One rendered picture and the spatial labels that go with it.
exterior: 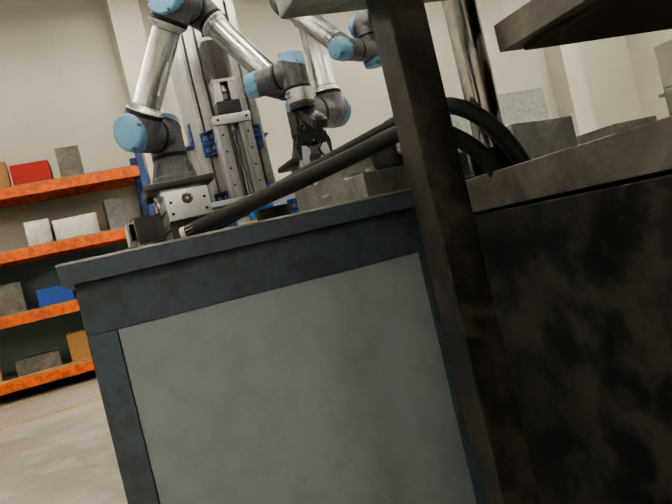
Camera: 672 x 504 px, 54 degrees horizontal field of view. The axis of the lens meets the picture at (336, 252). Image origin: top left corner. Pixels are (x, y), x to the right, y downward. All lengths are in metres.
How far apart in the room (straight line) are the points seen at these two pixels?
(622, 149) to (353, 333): 0.61
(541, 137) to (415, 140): 0.86
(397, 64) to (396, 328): 0.56
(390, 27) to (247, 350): 0.61
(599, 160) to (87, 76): 6.70
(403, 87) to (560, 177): 0.26
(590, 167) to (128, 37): 6.50
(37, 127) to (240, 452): 6.19
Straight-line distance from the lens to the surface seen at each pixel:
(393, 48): 0.98
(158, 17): 2.16
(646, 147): 0.90
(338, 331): 1.27
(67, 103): 7.29
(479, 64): 1.25
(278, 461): 1.27
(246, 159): 2.43
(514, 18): 1.23
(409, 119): 0.96
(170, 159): 2.27
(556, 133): 1.84
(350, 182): 1.50
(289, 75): 1.94
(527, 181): 1.08
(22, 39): 7.49
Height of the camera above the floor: 0.74
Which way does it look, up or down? 1 degrees down
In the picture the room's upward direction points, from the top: 13 degrees counter-clockwise
